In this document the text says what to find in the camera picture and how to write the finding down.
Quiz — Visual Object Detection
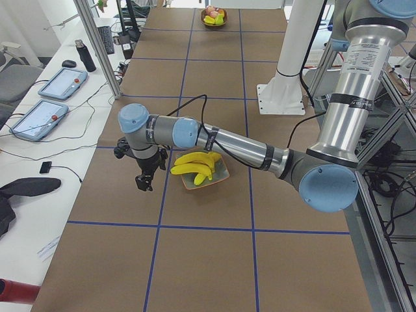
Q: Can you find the brown wicker basket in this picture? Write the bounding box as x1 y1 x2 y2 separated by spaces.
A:
200 8 228 27

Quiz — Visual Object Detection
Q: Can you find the black computer mouse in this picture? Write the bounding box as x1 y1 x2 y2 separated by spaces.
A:
62 60 77 68

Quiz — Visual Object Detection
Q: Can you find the small paper label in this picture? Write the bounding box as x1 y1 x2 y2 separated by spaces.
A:
37 236 60 261

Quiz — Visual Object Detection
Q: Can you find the yellow starfruit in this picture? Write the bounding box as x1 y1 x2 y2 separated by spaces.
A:
203 15 215 25

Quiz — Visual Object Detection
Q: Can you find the teach pendant near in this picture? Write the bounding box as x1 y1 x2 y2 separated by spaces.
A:
9 99 69 142

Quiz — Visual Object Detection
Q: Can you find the grey aluminium post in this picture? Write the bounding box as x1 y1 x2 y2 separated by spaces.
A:
73 0 122 99

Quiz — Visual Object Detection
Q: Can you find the black water bottle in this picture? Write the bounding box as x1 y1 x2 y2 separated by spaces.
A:
75 39 96 72

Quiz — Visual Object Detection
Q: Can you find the green pear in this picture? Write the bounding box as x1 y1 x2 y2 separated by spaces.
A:
214 14 224 25

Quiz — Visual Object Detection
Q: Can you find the small black device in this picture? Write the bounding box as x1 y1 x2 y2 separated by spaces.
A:
39 161 52 174

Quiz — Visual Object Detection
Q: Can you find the grey square plate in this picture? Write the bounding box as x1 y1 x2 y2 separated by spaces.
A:
180 155 231 191

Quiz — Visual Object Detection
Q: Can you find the black keyboard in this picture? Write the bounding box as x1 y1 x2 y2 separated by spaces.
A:
97 26 114 55

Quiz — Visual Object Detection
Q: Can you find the pink apple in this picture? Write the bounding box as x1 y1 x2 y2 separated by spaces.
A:
205 5 216 15

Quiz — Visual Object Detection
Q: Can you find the black box with label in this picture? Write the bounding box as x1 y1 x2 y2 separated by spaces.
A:
118 32 134 60

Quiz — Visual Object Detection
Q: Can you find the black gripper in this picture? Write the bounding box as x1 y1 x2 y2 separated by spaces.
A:
133 146 168 192

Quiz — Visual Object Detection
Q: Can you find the teach pendant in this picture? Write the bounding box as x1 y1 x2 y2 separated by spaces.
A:
9 99 69 142
38 68 88 101

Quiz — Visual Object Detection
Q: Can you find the grey office chair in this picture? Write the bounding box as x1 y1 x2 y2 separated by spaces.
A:
1 42 43 126

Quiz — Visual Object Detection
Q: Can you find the white robot column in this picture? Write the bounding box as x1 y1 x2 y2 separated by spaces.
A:
257 0 326 115

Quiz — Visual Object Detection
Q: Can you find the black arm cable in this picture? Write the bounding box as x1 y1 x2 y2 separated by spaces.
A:
167 94 270 170

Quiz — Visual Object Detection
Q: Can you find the black cloth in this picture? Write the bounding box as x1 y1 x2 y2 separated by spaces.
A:
1 177 62 236

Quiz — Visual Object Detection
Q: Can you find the large yellow banana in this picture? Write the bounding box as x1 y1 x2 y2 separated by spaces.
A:
204 151 222 175

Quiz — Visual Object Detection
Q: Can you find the teach pendant far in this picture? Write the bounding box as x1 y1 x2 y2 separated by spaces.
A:
38 68 88 101

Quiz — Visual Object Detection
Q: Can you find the red cylinder bottle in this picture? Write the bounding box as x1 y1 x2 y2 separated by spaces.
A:
1 279 40 304

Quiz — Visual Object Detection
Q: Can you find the small yellow banana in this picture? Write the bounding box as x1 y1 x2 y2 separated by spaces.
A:
194 173 208 186

